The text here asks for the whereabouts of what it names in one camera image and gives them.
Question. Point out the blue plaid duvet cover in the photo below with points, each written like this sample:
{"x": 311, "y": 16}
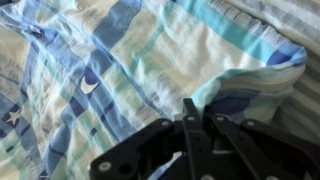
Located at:
{"x": 133, "y": 66}

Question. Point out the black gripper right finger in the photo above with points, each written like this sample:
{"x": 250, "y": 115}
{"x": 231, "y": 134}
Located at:
{"x": 260, "y": 146}

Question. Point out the striped bed sheet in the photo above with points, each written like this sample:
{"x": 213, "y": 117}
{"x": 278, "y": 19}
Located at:
{"x": 300, "y": 100}

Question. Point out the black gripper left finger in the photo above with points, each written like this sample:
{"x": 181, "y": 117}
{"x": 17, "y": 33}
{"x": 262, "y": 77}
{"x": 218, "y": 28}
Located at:
{"x": 150, "y": 146}

